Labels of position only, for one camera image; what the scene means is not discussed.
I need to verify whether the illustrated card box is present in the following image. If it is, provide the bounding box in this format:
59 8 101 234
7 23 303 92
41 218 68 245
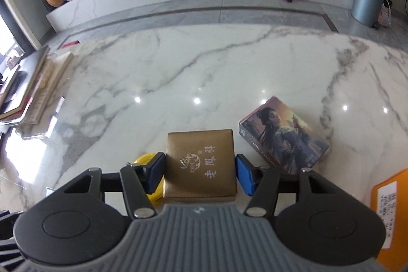
239 96 330 175

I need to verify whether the orange cardboard box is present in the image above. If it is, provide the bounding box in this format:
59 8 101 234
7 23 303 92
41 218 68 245
371 168 408 272

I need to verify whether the woven checkered bag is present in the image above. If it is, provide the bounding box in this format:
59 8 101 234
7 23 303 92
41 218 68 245
379 0 392 27

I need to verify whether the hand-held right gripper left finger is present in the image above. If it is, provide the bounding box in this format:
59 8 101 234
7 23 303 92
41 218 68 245
62 152 167 219

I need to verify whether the gold square box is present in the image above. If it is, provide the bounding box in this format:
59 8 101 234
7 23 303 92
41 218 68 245
163 129 238 201

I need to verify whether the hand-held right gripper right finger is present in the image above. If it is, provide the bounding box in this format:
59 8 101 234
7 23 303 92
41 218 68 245
235 155 340 218

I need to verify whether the yellow tape measure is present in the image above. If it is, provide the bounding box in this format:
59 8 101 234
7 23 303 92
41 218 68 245
132 152 166 201

